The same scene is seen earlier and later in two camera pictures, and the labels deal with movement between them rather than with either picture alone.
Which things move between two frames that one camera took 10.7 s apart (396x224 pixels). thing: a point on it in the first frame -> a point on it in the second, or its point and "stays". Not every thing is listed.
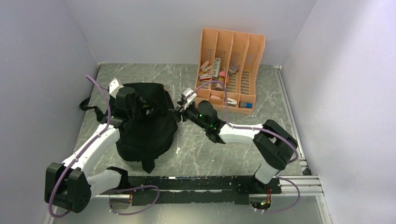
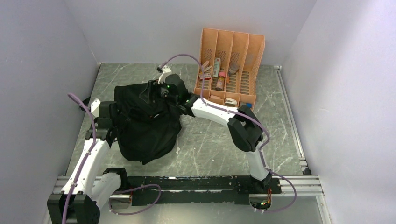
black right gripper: x=181 y=111 -> x=152 y=91
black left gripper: x=140 y=102 -> x=119 y=117
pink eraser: x=205 y=65 stays
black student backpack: x=148 y=132 stays
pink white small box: x=205 y=76 stays
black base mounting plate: x=159 y=190 stays
